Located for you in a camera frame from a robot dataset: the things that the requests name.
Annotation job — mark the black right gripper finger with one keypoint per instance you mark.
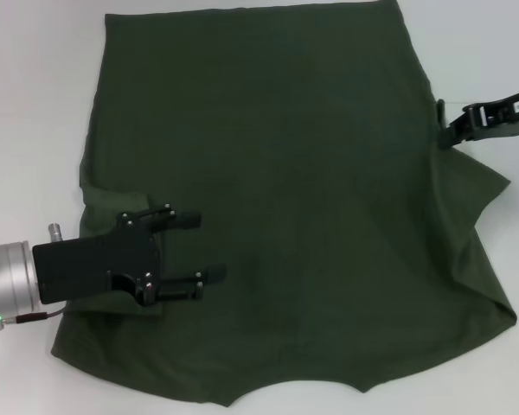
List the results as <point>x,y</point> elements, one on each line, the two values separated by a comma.
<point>458,134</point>

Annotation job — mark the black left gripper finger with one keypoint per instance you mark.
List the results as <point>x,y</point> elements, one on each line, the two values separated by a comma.
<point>186,219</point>
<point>177,287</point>

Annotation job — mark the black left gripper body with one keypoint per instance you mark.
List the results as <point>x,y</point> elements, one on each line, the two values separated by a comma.
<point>91,263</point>

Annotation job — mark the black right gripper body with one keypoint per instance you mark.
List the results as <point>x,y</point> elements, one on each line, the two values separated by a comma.
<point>499,116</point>

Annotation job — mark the dark green t-shirt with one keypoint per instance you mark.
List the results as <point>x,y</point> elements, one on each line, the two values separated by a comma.
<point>307,173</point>

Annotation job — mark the silver left flange socket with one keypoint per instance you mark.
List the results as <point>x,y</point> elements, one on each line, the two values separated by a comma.
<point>55,232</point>

